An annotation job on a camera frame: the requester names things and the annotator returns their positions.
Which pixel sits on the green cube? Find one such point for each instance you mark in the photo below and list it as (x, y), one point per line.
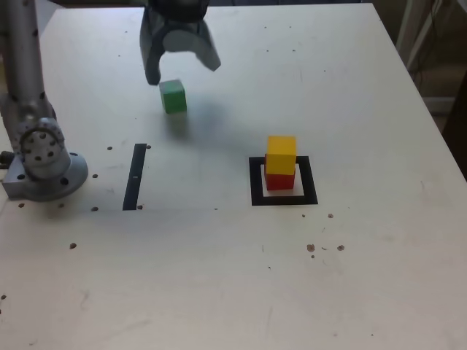
(173, 96)

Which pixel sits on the black tape square outline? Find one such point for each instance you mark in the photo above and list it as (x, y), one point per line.
(310, 182)

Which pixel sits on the yellow cube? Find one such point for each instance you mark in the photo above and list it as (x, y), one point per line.
(281, 155)

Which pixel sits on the white metal frame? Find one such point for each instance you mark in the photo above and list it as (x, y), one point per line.
(403, 25)

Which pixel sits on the red cube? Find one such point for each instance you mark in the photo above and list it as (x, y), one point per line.
(279, 182)

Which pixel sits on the black tape strip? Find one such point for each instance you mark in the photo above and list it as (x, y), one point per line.
(133, 189)

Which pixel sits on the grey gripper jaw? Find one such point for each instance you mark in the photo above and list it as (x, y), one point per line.
(204, 47)
(150, 54)

